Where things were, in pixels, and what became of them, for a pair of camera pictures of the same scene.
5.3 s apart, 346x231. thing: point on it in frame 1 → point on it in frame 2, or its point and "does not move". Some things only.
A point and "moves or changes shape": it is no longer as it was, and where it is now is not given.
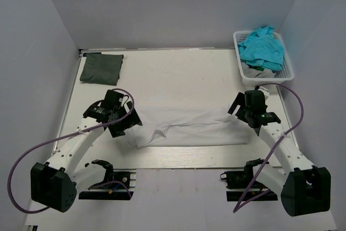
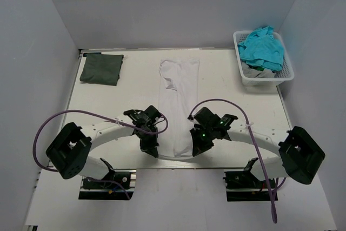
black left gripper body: (127, 122) → (148, 141)
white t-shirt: (187, 124) moves or changes shape
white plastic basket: (286, 73) does not move
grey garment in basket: (248, 72) does not move
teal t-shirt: (261, 48) does not move
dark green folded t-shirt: (101, 68) does not move
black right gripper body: (244, 111) → (204, 137)
